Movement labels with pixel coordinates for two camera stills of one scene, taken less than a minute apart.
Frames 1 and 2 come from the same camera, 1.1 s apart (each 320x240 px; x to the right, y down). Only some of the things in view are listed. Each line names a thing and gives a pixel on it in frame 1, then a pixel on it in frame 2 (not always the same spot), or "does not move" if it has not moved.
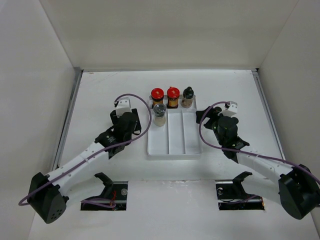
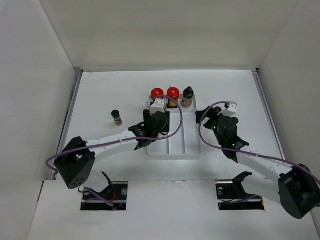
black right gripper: x=213 y=114 does not move
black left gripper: x=115 y=117 -> x=147 y=115
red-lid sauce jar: x=173 y=95 does not move
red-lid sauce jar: x=157 y=95 does not move
